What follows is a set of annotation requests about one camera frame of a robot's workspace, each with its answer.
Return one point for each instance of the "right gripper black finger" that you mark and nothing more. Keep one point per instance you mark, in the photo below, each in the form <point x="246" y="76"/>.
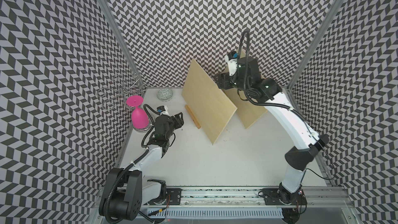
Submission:
<point x="221" y="85"/>
<point x="218" y="79"/>

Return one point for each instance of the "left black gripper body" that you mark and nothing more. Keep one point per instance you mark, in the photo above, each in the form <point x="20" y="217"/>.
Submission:
<point x="171" y="125"/>

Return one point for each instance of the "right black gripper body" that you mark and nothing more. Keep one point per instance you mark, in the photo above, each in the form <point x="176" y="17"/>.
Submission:
<point x="229" y="81"/>

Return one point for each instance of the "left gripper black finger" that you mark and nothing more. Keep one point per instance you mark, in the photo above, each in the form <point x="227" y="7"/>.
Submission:
<point x="179" y="118"/>
<point x="177" y="125"/>

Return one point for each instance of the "wooden easel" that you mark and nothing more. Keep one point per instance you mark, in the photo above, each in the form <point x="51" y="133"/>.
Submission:
<point x="192" y="116"/>

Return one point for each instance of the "plywood board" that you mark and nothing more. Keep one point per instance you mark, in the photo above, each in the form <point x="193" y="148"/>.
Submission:
<point x="248" y="113"/>
<point x="210" y="105"/>

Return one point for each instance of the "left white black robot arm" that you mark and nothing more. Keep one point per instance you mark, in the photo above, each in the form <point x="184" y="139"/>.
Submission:
<point x="126" y="190"/>

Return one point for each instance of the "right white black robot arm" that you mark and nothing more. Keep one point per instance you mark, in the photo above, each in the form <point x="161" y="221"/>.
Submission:
<point x="244" y="76"/>

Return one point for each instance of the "round metal rack base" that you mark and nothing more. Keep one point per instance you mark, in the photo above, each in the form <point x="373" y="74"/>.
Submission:
<point x="145" y="129"/>

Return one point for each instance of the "pink plastic wine glass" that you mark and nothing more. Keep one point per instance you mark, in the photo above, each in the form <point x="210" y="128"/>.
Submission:
<point x="139" y="116"/>

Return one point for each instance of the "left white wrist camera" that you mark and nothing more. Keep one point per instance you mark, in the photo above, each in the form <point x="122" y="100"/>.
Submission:
<point x="163" y="110"/>

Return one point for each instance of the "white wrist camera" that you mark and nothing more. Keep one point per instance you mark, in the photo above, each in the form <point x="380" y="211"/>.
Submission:
<point x="163" y="110"/>
<point x="231" y="60"/>

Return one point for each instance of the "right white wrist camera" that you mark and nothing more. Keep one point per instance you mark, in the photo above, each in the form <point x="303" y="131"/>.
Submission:
<point x="231" y="60"/>

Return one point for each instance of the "metal wire glass rack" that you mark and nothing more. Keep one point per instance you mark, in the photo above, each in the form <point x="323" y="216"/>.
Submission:
<point x="115" y="94"/>

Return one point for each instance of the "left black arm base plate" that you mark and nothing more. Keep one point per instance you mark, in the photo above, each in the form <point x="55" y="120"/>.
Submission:
<point x="173" y="196"/>

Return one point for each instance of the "aluminium front rail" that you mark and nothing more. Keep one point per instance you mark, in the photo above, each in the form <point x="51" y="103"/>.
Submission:
<point x="202" y="205"/>

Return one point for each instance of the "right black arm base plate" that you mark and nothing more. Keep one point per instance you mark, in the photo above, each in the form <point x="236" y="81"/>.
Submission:
<point x="281" y="196"/>

